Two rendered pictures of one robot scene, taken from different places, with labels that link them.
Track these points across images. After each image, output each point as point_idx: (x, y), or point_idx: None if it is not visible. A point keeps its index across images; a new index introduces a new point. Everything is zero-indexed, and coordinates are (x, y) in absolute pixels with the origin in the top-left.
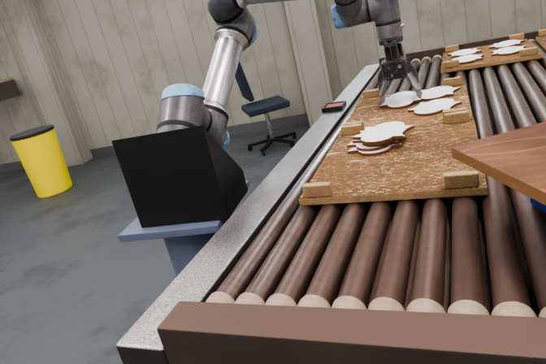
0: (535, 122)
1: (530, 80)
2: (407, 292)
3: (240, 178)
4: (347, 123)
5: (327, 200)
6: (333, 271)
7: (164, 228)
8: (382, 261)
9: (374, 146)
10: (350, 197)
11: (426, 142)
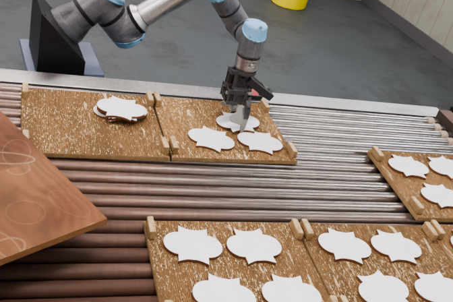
0: (174, 192)
1: (314, 202)
2: None
3: (75, 64)
4: (157, 93)
5: (21, 98)
6: None
7: (26, 54)
8: None
9: None
10: (21, 106)
11: (116, 133)
